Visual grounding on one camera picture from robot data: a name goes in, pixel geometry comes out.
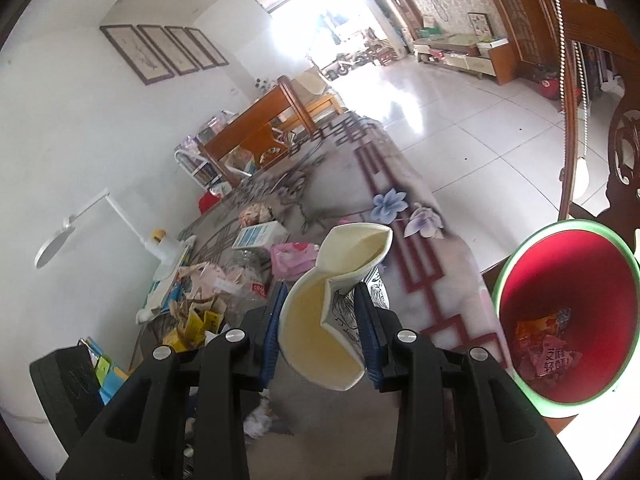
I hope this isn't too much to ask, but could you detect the pile of torn paper scraps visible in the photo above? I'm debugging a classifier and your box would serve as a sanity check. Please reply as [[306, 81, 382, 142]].
[[160, 260, 238, 352]]

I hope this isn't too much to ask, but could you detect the red bin with green rim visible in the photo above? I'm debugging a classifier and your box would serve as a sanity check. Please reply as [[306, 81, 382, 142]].
[[490, 219, 640, 418]]

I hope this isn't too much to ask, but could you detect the white wire rack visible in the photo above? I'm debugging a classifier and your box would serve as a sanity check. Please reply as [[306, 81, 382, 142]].
[[174, 142, 222, 187]]

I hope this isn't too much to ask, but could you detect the red bucket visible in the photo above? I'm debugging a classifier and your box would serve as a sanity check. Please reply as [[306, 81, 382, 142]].
[[534, 72, 562, 101]]

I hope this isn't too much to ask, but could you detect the clear plastic bottle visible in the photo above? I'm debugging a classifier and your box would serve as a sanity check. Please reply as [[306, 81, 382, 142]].
[[220, 247, 275, 307]]

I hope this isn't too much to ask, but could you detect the white beaded string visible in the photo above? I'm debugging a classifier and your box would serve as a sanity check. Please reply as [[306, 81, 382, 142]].
[[552, 0, 592, 201]]

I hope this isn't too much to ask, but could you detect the wooden dining chair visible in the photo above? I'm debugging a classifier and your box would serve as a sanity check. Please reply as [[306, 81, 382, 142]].
[[197, 75, 318, 187]]

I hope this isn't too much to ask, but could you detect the orange snack wrapper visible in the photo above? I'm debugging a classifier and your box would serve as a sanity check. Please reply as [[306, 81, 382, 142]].
[[515, 307, 583, 391]]

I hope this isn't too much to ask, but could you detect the crushed white paper cup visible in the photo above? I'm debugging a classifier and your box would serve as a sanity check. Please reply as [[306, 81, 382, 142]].
[[278, 223, 394, 392]]

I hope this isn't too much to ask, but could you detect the carved wooden chair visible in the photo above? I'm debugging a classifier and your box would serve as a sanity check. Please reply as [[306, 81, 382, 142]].
[[552, 0, 640, 241]]

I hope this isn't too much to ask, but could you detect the white desk lamp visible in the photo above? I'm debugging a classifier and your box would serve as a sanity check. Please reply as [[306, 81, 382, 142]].
[[34, 188, 193, 281]]

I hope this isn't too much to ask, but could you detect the television cabinet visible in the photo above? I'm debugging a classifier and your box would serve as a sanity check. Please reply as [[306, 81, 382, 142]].
[[412, 32, 506, 81]]

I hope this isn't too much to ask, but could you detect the wooden lattice partition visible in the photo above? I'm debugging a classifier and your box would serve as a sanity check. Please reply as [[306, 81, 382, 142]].
[[475, 0, 547, 86]]

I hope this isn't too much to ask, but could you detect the framed wall picture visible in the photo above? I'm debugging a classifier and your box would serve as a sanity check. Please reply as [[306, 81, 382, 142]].
[[137, 24, 199, 76], [186, 27, 230, 68], [165, 26, 217, 71], [100, 25, 174, 86]]

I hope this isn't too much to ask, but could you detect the crumpled patterned wrapper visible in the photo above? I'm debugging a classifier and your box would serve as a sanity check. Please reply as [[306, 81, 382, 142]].
[[239, 202, 273, 227]]

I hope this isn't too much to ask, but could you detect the crumpled white tissue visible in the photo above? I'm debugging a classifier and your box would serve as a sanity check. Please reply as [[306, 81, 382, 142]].
[[243, 400, 277, 439]]

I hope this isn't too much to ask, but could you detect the white and blue milk carton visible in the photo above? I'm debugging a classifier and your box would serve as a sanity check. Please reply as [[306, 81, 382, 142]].
[[232, 221, 289, 252]]

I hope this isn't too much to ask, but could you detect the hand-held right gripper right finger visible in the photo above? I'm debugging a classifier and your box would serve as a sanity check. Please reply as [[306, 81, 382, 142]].
[[354, 282, 583, 480]]

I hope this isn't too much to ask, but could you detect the pink plastic packet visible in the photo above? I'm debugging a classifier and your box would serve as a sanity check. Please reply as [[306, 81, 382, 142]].
[[270, 241, 321, 281]]

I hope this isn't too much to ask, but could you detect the colourful picture book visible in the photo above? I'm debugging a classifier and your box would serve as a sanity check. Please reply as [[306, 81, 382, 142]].
[[141, 255, 197, 317]]

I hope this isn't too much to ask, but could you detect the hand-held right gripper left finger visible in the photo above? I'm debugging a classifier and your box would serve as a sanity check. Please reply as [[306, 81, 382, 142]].
[[57, 280, 288, 480]]

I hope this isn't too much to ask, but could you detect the children's tricycle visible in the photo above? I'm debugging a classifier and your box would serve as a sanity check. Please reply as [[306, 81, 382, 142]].
[[322, 52, 362, 79]]

